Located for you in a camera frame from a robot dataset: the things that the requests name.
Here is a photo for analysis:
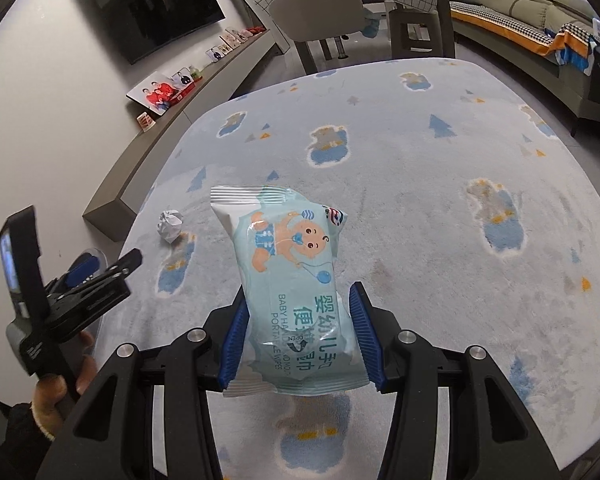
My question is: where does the baby wipes pack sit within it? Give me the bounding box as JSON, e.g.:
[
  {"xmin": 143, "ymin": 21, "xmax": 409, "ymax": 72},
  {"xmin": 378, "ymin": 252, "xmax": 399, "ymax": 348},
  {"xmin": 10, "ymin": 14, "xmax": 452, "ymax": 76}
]
[{"xmin": 210, "ymin": 186, "xmax": 368, "ymax": 396}]

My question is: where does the white paper ball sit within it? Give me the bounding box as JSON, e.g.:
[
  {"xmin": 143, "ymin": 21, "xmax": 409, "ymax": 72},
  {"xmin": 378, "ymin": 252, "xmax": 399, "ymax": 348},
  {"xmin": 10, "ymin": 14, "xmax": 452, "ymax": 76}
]
[{"xmin": 157, "ymin": 209, "xmax": 183, "ymax": 244}]

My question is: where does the person left hand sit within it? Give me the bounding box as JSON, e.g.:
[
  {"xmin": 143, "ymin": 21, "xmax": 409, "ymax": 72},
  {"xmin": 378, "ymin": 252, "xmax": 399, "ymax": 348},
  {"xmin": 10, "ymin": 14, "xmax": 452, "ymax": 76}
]
[{"xmin": 31, "ymin": 330, "xmax": 97, "ymax": 441}]

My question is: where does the grey perforated plastic basket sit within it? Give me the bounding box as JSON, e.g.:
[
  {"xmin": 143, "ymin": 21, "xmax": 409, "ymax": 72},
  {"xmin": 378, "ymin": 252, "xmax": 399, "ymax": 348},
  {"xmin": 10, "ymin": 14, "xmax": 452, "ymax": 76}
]
[{"xmin": 58, "ymin": 248, "xmax": 108, "ymax": 335}]

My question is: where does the long floating tv cabinet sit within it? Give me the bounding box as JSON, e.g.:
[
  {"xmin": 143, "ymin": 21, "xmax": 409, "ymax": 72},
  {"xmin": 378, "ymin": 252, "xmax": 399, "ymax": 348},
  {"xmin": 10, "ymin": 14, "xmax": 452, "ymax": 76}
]
[{"xmin": 83, "ymin": 32, "xmax": 277, "ymax": 242}]

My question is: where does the striped paper cup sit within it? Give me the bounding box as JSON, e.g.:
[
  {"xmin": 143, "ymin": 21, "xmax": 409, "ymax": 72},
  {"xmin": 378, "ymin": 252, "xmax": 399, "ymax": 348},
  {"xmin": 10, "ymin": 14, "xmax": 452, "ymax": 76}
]
[{"xmin": 136, "ymin": 112, "xmax": 156, "ymax": 132}]

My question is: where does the red flat box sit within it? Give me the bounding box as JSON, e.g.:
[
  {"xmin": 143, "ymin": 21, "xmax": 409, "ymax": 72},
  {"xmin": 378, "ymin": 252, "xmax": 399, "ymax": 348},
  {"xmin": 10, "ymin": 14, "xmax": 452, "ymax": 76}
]
[{"xmin": 169, "ymin": 80, "xmax": 197, "ymax": 106}]

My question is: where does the large family photo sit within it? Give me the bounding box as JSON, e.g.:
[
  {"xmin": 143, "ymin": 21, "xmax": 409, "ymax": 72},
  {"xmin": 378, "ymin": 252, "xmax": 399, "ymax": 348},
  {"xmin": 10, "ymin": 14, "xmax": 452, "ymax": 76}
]
[{"xmin": 126, "ymin": 73, "xmax": 180, "ymax": 116}]

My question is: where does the small framed photo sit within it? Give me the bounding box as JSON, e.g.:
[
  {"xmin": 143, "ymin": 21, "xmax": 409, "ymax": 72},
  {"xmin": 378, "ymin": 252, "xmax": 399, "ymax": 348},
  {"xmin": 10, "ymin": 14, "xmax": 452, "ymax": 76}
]
[{"xmin": 172, "ymin": 68, "xmax": 193, "ymax": 88}]

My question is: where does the leaning grey board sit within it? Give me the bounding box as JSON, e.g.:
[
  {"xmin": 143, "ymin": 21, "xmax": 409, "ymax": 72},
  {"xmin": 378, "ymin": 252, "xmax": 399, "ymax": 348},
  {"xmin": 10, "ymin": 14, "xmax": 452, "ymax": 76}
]
[{"xmin": 244, "ymin": 0, "xmax": 290, "ymax": 54}]

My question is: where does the grey dining chair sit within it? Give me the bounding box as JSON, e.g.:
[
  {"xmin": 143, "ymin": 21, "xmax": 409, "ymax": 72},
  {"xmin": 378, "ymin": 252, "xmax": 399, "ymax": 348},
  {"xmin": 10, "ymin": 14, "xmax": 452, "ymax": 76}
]
[{"xmin": 268, "ymin": 0, "xmax": 365, "ymax": 75}]

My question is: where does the green sofa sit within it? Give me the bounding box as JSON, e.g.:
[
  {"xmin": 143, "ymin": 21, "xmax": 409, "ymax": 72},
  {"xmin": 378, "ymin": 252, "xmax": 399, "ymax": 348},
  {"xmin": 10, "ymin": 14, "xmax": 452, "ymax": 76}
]
[{"xmin": 450, "ymin": 0, "xmax": 600, "ymax": 122}]

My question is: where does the wall mounted television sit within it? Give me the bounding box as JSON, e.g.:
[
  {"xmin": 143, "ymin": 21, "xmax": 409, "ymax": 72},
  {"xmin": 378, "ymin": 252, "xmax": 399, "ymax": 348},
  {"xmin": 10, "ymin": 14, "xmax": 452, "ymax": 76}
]
[{"xmin": 95, "ymin": 0, "xmax": 225, "ymax": 64}]

